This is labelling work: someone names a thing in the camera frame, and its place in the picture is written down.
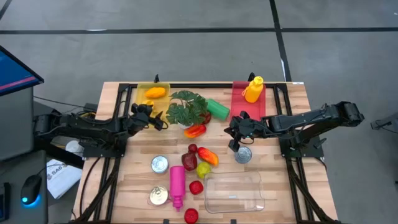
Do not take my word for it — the tin can with blue label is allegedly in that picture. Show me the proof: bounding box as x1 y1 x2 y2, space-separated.
234 146 253 165

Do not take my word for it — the green plastic bottle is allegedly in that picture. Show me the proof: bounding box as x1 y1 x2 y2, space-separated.
205 98 231 121

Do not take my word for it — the black aluminium table frame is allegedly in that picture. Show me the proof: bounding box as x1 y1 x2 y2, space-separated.
71 81 343 224

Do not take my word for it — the black keyboard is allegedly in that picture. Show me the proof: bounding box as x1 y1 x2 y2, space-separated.
0 182 11 222

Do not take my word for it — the red orange toy pepper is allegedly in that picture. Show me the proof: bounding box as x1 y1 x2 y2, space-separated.
183 123 208 139

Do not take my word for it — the clear plastic bin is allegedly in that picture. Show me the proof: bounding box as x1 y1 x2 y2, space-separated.
203 170 266 214

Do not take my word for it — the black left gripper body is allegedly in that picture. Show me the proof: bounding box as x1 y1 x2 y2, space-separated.
126 103 155 135

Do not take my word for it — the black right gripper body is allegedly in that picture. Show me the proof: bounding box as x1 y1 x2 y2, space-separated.
225 111 267 142

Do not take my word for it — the tin can with silver lid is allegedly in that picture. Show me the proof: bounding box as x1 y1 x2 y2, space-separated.
150 155 170 174

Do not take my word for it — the black computer mouse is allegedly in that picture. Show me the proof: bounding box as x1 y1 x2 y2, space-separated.
20 174 43 206

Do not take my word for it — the tin can with gold lid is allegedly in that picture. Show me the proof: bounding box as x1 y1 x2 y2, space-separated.
148 185 170 207

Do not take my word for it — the translucent red plastic bin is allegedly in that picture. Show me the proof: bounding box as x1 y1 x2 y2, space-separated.
229 81 267 124

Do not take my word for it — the dark red toy fruit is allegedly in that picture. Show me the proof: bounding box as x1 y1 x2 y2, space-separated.
181 151 198 172

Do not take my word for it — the white round container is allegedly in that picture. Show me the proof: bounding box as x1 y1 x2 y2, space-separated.
65 140 85 155

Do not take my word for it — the computer monitor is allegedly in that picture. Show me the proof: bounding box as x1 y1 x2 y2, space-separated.
0 45 45 97

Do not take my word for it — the pink plastic squeeze bottle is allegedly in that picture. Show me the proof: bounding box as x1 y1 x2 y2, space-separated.
169 165 187 213

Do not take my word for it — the green toy apple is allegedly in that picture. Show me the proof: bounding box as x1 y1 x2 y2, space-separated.
195 161 213 179

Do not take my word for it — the white printed paper sheet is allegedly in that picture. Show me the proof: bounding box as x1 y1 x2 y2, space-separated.
46 158 83 200

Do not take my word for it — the translucent yellow plastic bin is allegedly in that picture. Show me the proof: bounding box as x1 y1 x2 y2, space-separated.
136 82 171 129

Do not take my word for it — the yellow plastic squeeze bottle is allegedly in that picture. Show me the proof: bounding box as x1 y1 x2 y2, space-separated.
241 75 265 104

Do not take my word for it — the red toy tomato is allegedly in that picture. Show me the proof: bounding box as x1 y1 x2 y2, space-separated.
183 207 200 224

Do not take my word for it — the red bell pepper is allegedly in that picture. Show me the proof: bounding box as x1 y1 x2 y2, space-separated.
188 180 205 195

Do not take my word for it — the artificial green monstera plant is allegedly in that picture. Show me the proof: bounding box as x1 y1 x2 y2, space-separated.
165 90 208 130

